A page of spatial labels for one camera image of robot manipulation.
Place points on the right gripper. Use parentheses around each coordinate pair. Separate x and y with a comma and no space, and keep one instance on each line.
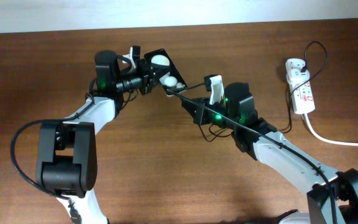
(201,116)

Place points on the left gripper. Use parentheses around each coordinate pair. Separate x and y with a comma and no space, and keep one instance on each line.
(144,67)

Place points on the black smartphone with white circles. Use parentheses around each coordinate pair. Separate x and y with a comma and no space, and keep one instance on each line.
(164,70)

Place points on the white power strip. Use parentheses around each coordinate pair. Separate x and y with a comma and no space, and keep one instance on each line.
(301,94)

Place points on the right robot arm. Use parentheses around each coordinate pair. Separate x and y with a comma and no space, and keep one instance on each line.
(332,195)

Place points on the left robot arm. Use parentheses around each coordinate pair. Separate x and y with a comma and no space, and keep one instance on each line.
(67,158)

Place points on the white usb charger plug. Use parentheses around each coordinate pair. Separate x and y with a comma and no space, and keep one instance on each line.
(295,76)

